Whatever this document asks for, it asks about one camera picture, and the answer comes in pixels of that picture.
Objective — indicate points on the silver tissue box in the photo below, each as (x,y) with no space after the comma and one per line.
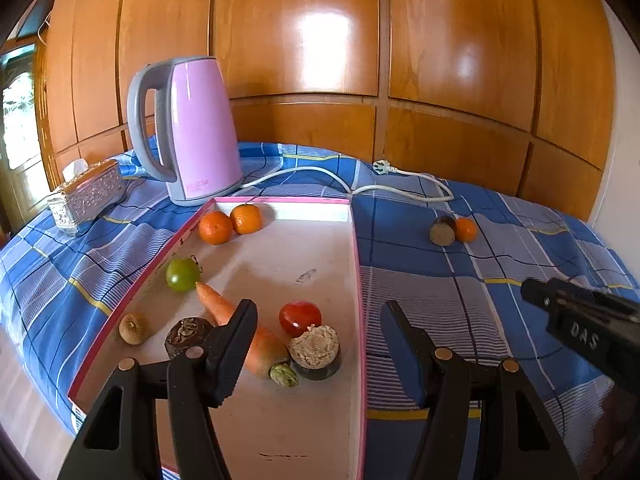
(87,197)

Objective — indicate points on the green tomato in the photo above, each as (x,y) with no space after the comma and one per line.
(182,275)

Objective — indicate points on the pink tray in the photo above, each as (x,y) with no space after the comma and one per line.
(300,260)

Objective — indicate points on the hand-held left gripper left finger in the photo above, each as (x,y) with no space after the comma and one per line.
(230,355)

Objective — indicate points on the blue plaid blanket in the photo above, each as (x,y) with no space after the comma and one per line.
(500,260)

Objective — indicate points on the wooden wardrobe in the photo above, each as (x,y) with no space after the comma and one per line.
(350,60)

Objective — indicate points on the orange mandarin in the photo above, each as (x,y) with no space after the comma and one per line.
(467,229)
(216,227)
(246,218)

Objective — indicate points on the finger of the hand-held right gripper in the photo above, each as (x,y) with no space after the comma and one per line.
(537,294)

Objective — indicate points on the red tomato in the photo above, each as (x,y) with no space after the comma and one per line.
(300,316)

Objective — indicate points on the wooden window frame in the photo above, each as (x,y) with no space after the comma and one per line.
(20,135)

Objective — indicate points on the orange carrot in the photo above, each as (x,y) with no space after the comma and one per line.
(265,350)

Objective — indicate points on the pink electric kettle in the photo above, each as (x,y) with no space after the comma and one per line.
(200,130)

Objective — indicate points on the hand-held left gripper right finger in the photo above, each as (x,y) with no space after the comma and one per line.
(400,350)

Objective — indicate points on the white power plug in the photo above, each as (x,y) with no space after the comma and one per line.
(384,166)

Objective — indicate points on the white tissue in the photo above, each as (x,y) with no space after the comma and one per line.
(75,166)

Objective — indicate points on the brown kiwi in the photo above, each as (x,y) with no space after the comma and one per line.
(133,328)

